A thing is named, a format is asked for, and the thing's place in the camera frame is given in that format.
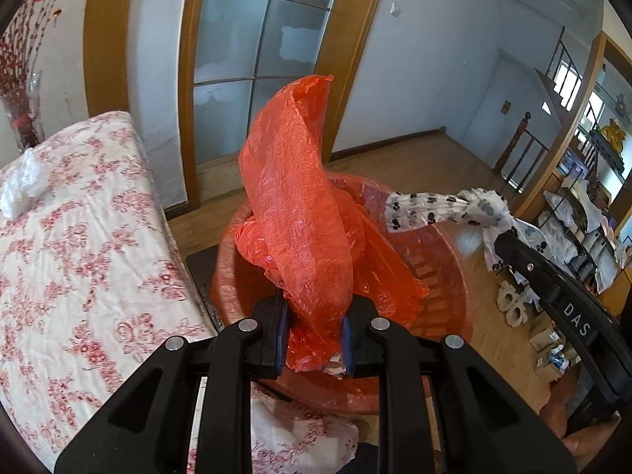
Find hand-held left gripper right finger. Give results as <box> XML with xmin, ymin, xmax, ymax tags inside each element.
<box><xmin>340</xmin><ymin>299</ymin><xmax>578</xmax><ymax>474</ymax></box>

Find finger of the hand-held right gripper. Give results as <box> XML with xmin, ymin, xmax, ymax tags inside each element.
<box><xmin>494</xmin><ymin>232</ymin><xmax>568</xmax><ymax>307</ymax></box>

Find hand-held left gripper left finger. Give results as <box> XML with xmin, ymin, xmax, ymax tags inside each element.
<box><xmin>54</xmin><ymin>299</ymin><xmax>292</xmax><ymax>474</ymax></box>

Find orange plastic basket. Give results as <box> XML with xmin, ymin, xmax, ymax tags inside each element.
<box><xmin>210</xmin><ymin>173</ymin><xmax>475</xmax><ymax>416</ymax></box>

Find white bag with black prints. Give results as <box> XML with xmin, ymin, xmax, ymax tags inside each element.
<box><xmin>385</xmin><ymin>188</ymin><xmax>549</xmax><ymax>272</ymax></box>

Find long orange plastic bag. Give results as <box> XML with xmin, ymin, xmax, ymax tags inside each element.
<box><xmin>234</xmin><ymin>74</ymin><xmax>430</xmax><ymax>373</ymax></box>

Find person's right hand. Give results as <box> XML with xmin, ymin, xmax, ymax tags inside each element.
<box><xmin>539</xmin><ymin>370</ymin><xmax>622</xmax><ymax>474</ymax></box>

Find fluffy beige slipper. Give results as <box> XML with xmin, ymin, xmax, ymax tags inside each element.
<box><xmin>496</xmin><ymin>281</ymin><xmax>515</xmax><ymax>315</ymax></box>
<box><xmin>508</xmin><ymin>293</ymin><xmax>528</xmax><ymax>327</ymax></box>

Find cardboard box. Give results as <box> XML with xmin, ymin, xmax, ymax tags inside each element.
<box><xmin>528</xmin><ymin>316</ymin><xmax>568</xmax><ymax>352</ymax></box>

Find cluttered metal shelf rack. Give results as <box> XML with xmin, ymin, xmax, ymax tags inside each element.
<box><xmin>543</xmin><ymin>123</ymin><xmax>632</xmax><ymax>297</ymax></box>

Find wooden stair railing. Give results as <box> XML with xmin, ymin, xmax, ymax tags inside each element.
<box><xmin>494</xmin><ymin>111</ymin><xmax>551</xmax><ymax>191</ymax></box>

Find golden ornament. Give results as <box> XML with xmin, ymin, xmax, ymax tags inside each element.
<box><xmin>600</xmin><ymin>118</ymin><xmax>632</xmax><ymax>153</ymax></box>

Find clear plastic bag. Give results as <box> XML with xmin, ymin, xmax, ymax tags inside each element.
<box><xmin>0</xmin><ymin>148</ymin><xmax>50</xmax><ymax>218</ymax></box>

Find wooden framed glass door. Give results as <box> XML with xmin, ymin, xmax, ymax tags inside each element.
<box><xmin>179</xmin><ymin>0</ymin><xmax>393</xmax><ymax>208</ymax></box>

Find glass vase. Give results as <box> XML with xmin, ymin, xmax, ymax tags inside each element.
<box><xmin>0</xmin><ymin>71</ymin><xmax>47</xmax><ymax>154</ymax></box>

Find red decorative branches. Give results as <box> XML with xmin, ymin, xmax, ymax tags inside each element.
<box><xmin>0</xmin><ymin>0</ymin><xmax>67</xmax><ymax>114</ymax></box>

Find wooden wall trim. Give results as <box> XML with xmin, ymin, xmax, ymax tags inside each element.
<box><xmin>83</xmin><ymin>0</ymin><xmax>133</xmax><ymax>119</ymax></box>

